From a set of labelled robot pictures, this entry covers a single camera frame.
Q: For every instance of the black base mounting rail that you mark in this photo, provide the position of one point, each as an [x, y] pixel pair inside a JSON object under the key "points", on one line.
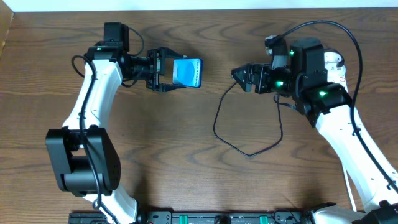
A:
{"points": [[167, 217]]}

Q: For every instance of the white power strip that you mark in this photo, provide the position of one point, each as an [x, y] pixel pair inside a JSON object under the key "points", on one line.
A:
{"points": [[340, 77]]}

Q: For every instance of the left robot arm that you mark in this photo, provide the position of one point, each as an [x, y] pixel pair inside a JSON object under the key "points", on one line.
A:
{"points": [[83, 158]]}

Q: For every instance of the white charger plug adapter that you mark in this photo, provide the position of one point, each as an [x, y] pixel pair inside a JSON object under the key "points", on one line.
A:
{"points": [[332, 62]]}

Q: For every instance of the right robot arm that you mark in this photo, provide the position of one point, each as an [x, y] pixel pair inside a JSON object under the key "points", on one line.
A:
{"points": [[315, 79]]}

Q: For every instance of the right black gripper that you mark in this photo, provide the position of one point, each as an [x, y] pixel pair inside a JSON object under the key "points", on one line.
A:
{"points": [[259, 78]]}

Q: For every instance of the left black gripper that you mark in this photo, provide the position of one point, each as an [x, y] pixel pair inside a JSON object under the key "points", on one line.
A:
{"points": [[156, 70]]}

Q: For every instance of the Samsung Galaxy smartphone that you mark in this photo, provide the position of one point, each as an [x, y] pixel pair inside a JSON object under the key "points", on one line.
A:
{"points": [[187, 72]]}

